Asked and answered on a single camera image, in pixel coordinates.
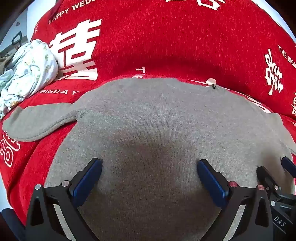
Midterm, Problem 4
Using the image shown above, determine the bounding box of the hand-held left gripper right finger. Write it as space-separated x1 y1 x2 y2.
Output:
196 159 275 241

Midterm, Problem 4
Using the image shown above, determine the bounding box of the red printed sofa cover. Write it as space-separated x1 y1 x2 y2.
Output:
0 0 296 229

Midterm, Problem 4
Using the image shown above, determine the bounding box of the grey knit sweater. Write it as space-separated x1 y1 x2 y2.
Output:
2 77 296 241

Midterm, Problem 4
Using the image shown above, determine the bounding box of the white floral cloth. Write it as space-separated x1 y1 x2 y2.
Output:
0 39 58 119

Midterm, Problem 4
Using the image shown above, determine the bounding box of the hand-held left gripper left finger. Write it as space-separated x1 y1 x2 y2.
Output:
25 158 103 241

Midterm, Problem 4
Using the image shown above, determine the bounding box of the beige cloth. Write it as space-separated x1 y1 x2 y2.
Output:
0 54 12 73

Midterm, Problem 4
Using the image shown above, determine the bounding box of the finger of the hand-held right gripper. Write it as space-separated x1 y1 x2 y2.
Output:
281 156 296 179
256 165 282 202

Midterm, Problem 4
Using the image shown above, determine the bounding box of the cream clothing tag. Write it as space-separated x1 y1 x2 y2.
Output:
205 78 217 90

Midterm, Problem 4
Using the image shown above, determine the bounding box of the black loop stand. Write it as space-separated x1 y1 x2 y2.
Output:
11 31 23 46

